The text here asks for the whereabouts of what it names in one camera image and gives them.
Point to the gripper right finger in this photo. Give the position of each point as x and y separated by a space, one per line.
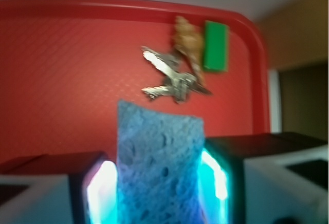
265 178

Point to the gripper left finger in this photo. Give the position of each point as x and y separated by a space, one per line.
62 188

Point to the light blue sponge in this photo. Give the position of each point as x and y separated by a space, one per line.
158 156

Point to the red plastic tray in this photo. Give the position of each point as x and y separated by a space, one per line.
66 63

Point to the silver key bunch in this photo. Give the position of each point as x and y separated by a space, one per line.
176 84

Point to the green rectangular block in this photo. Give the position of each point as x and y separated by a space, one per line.
216 46

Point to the tan seashell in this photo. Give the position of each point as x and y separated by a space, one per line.
189 42

